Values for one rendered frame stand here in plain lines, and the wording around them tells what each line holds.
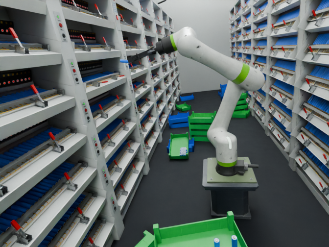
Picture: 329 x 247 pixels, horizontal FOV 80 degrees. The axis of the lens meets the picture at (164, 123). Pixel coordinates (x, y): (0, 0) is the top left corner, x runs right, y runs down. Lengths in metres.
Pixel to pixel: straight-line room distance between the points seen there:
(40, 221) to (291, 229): 1.30
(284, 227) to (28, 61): 1.54
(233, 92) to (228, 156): 0.41
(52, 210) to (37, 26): 0.78
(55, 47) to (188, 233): 0.96
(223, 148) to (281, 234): 0.58
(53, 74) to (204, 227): 0.94
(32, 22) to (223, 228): 1.16
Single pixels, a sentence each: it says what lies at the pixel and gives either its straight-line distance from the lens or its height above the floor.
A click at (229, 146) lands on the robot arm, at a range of 1.24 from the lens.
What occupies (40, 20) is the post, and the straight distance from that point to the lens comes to 1.08.
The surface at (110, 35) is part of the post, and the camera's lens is 1.68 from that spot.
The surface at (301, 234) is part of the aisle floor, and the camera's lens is 1.49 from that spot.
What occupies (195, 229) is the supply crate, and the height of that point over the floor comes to 0.43.
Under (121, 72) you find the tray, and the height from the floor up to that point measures 0.98.
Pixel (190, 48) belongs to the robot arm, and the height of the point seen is 1.07.
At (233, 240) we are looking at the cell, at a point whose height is 0.46.
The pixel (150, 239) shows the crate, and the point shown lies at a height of 0.20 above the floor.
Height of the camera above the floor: 1.07
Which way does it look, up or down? 19 degrees down
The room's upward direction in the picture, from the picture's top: 9 degrees counter-clockwise
